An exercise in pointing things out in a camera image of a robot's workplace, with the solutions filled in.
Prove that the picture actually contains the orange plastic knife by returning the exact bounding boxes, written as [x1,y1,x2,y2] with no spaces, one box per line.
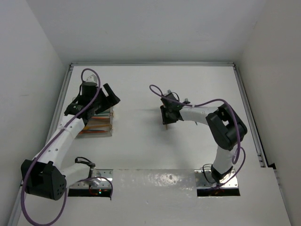
[91,116,110,120]

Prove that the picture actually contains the yellow plastic spoon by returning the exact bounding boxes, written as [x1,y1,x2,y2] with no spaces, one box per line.
[83,124,109,130]

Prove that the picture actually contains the orange plastic spoon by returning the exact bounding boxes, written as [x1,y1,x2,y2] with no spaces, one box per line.
[79,130,108,134]

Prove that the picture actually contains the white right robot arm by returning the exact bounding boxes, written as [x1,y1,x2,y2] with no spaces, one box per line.
[160,93,247,183]

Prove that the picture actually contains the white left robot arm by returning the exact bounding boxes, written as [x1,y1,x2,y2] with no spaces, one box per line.
[21,82,120,200]

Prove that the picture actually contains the clear acrylic utensil organizer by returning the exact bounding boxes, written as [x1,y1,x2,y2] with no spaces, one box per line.
[78,94,113,137]

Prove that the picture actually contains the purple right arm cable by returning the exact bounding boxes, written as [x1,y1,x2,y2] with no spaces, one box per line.
[149,84,246,189]

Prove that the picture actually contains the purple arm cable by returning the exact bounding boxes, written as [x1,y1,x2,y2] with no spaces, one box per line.
[20,68,115,226]
[149,84,246,189]

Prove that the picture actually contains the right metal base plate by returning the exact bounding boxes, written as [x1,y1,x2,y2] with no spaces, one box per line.
[194,169,239,189]

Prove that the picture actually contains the metal base plate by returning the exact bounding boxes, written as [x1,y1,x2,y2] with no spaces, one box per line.
[194,169,239,189]
[70,169,113,189]

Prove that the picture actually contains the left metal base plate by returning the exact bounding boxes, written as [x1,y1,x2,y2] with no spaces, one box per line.
[70,169,113,189]

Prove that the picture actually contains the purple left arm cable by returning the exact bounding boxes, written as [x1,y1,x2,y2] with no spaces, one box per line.
[20,68,115,226]

